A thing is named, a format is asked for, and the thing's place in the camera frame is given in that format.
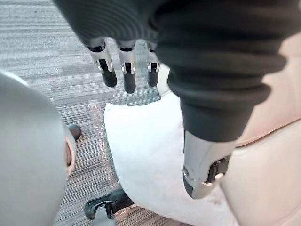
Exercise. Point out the clear plastic film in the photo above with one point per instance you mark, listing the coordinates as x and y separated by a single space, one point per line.
98 122

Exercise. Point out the dark robot foot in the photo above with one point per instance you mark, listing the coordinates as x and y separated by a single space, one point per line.
117 200
74 131

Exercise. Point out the beige leather sofa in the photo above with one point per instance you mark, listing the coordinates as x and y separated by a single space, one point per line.
270 176

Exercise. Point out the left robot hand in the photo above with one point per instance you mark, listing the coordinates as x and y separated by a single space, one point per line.
211 47

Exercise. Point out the white cushion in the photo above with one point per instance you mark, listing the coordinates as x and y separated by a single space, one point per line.
145 146

